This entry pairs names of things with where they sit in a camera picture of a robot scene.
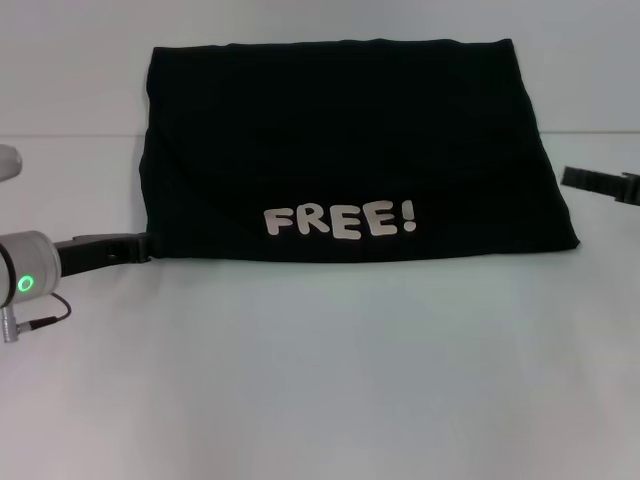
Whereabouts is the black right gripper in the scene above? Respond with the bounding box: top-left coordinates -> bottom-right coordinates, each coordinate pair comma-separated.
561,165 -> 640,207

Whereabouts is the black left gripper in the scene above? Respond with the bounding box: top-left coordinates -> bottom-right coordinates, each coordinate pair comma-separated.
52,231 -> 155,278

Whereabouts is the black t-shirt with FREE print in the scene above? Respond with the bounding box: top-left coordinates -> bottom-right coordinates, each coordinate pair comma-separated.
136,37 -> 583,265

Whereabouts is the left arm cable with connector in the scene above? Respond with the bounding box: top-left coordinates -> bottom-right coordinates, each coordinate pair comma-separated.
0,293 -> 73,346

